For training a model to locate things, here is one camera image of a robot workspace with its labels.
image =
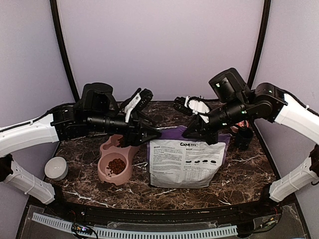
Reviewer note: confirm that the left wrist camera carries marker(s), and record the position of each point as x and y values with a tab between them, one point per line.
98	98

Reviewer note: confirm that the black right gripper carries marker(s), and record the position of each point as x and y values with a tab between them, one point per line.
203	130

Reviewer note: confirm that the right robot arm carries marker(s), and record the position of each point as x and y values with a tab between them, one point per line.
266	102

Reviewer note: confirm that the purple white pet food bag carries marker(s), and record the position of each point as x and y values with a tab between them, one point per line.
182	163

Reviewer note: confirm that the dark green cup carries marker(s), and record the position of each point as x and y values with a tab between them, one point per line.
243	138

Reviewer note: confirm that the brown kibble pile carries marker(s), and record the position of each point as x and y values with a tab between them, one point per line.
116	166
121	142

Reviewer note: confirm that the white grey ceramic bowl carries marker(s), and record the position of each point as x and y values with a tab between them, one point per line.
56	168

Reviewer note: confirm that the black left frame post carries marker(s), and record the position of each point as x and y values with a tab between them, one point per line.
62	49

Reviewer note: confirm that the red patterned bowl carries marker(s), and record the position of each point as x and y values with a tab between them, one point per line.
240	126

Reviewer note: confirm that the pink double pet bowl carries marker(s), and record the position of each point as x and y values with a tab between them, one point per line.
110	151

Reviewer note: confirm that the black front table rail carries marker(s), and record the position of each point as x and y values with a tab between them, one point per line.
241	213

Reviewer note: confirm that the grey slotted cable duct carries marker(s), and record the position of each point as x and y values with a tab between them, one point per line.
135	231

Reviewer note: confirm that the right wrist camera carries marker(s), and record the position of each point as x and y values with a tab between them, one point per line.
226	87

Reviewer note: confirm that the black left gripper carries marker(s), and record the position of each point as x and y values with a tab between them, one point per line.
135	137

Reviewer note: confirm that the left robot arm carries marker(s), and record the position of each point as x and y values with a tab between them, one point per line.
61	124

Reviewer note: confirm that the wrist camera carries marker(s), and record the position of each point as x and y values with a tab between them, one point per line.
98	98
226	87

